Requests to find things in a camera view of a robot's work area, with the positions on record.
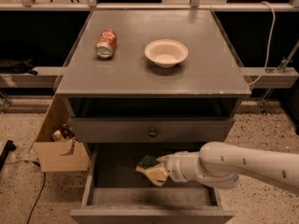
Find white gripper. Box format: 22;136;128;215
145;151;187;187

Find green and yellow sponge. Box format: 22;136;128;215
135;155;158;174

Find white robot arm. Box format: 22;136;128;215
136;142;299;195

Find open grey middle drawer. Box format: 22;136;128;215
71;143;234;224

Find closed grey upper drawer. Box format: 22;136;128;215
70;118;235;143

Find grey wooden drawer cabinet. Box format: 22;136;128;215
54;8;252;161

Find cardboard box with items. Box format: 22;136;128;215
34;96;90;172

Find white paper bowl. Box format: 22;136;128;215
144;39;189;68

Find orange soda can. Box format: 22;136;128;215
95;29;118;59

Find black object on floor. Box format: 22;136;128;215
0;140;16;171

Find black bag on shelf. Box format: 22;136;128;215
0;59;38;75

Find black floor cable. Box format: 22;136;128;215
3;160;47;224

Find white hanging cable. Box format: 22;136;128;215
248;0;278;87

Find metal shelf rail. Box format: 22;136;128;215
0;2;293;13

